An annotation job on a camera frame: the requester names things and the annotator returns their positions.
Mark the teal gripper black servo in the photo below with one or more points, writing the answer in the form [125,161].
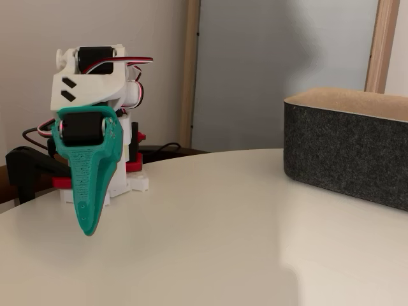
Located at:
[83,131]

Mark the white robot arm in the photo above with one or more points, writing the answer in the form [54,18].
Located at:
[89,89]

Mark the dark grey felt basket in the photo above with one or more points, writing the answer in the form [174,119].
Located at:
[344,150]

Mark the wooden frame with grey panel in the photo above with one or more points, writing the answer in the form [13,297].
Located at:
[191,63]

